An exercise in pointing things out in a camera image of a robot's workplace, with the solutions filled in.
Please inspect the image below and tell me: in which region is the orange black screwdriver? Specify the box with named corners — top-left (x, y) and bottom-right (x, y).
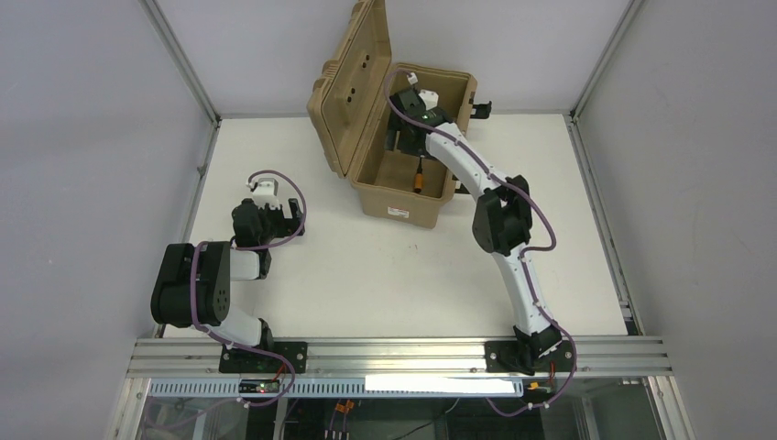
top-left (413, 156), bottom-right (424, 193)

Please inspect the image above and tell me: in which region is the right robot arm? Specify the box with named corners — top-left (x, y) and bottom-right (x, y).
top-left (387, 87), bottom-right (563, 376)

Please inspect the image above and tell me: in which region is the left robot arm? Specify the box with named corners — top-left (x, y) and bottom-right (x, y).
top-left (150, 198), bottom-right (304, 352)

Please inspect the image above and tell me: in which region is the tan plastic storage bin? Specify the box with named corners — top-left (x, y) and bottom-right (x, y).
top-left (307, 1), bottom-right (477, 228)

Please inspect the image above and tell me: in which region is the black upper bin latch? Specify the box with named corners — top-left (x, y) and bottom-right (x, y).
top-left (468, 93), bottom-right (493, 120)

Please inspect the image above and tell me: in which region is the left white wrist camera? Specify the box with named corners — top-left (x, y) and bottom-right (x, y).
top-left (246, 177), bottom-right (281, 210)

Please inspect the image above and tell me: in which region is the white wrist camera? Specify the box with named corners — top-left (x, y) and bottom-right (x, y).
top-left (418, 89), bottom-right (439, 110)
top-left (246, 177), bottom-right (281, 210)

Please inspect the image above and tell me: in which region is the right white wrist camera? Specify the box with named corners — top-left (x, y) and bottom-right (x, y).
top-left (418, 89), bottom-right (439, 110)

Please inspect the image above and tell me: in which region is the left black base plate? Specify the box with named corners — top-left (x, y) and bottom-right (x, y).
top-left (218, 341), bottom-right (309, 374)

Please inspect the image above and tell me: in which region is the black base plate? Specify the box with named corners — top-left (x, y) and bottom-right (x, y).
top-left (218, 341), bottom-right (309, 374)
top-left (483, 340), bottom-right (575, 376)

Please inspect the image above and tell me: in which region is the slotted cable duct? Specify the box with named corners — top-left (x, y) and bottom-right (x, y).
top-left (148, 375), bottom-right (524, 399)

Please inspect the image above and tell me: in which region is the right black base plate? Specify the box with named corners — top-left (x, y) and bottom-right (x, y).
top-left (483, 340), bottom-right (575, 376)

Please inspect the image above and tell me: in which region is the aluminium frame rail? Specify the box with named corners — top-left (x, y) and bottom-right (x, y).
top-left (126, 335), bottom-right (673, 379)

